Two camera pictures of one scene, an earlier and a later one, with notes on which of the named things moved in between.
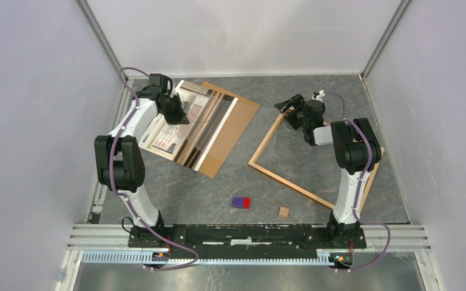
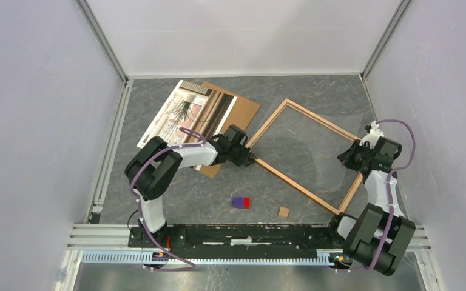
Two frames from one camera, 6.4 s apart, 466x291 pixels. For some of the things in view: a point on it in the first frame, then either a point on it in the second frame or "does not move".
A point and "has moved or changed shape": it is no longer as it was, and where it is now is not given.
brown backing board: (228, 135) does not move
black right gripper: (282, 106) → (345, 158)
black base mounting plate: (244, 241) does not move
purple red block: (241, 202) does not move
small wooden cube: (283, 213) does not move
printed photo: (165, 140) has moved or changed shape
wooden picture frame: (289, 183) has moved or changed shape
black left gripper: (179, 118) → (243, 159)
